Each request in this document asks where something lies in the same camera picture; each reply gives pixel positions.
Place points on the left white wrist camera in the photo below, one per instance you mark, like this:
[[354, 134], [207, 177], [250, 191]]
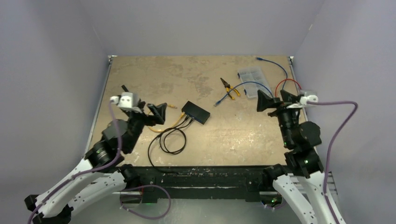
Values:
[[127, 101]]

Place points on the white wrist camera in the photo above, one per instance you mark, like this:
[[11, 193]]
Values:
[[127, 101], [307, 97]]

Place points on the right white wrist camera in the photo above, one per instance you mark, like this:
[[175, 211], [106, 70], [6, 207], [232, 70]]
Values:
[[307, 97]]

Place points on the clear plastic organizer box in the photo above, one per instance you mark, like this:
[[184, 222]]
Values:
[[253, 79]]

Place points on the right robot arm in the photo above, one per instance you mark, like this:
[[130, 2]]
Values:
[[315, 205]]

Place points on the small grey hammer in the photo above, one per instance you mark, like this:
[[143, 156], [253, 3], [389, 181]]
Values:
[[125, 89]]

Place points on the yellow handled pliers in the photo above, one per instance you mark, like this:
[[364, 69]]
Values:
[[230, 89]]

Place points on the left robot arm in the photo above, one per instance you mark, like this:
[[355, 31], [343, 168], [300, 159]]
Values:
[[99, 172]]

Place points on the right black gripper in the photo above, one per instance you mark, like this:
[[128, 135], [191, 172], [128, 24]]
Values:
[[264, 101]]

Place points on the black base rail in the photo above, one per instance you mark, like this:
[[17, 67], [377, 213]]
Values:
[[249, 183]]

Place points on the black box device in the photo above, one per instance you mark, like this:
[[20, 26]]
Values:
[[197, 113]]

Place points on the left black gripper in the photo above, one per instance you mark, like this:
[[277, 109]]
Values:
[[159, 111]]

